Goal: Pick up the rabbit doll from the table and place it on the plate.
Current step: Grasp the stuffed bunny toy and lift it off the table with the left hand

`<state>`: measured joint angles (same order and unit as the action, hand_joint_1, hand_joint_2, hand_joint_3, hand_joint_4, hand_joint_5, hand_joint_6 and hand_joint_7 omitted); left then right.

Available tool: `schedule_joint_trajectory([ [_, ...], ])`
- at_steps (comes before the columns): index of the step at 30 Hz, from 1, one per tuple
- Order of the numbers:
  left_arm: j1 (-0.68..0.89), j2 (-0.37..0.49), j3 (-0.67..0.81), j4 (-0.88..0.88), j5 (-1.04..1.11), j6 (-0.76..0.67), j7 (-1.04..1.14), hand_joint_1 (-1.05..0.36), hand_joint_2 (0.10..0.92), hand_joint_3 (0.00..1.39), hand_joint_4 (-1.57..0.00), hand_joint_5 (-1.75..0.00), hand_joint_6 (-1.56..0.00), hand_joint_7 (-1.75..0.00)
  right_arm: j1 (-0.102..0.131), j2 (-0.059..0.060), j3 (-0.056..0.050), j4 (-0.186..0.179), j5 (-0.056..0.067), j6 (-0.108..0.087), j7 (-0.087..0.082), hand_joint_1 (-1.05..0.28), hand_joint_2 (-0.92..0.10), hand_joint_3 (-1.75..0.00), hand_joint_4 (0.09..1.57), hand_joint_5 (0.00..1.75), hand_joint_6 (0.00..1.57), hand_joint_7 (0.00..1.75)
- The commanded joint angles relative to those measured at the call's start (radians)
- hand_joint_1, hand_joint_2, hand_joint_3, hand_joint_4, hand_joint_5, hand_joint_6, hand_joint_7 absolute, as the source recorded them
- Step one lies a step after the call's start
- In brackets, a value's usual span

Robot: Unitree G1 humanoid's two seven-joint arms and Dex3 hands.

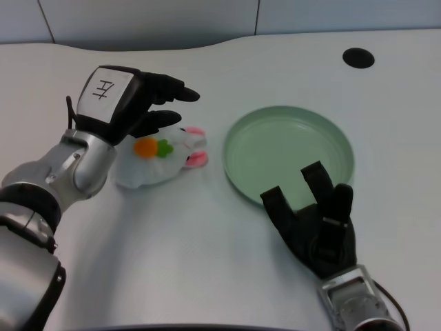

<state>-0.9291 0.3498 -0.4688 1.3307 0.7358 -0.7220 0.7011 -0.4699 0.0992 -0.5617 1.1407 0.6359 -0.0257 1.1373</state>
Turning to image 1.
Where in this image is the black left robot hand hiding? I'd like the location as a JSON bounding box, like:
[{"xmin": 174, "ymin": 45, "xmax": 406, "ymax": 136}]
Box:
[{"xmin": 72, "ymin": 65, "xmax": 201, "ymax": 147}]

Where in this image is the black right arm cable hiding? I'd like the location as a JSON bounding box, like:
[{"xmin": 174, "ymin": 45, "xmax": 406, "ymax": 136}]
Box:
[{"xmin": 370, "ymin": 279, "xmax": 411, "ymax": 331}]

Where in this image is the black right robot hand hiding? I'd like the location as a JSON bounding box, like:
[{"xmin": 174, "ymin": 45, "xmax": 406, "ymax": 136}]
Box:
[{"xmin": 260, "ymin": 160, "xmax": 358, "ymax": 280}]

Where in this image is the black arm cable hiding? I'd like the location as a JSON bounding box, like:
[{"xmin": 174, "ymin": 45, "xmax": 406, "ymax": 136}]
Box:
[
  {"xmin": 370, "ymin": 279, "xmax": 411, "ymax": 331},
  {"xmin": 65, "ymin": 95, "xmax": 79, "ymax": 131}
]

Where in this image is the green round plate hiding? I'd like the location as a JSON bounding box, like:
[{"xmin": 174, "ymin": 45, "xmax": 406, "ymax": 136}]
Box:
[{"xmin": 223, "ymin": 105, "xmax": 356, "ymax": 210}]

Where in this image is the black table cable grommet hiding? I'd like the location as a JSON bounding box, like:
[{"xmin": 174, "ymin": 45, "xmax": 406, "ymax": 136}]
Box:
[{"xmin": 342, "ymin": 48, "xmax": 376, "ymax": 69}]

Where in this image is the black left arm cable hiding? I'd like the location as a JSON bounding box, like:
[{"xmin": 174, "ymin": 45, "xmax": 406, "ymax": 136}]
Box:
[{"xmin": 65, "ymin": 95, "xmax": 79, "ymax": 131}]

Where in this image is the white rabbit doll with carrot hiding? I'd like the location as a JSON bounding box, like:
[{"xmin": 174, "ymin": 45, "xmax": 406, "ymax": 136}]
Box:
[{"xmin": 114, "ymin": 124, "xmax": 209, "ymax": 189}]

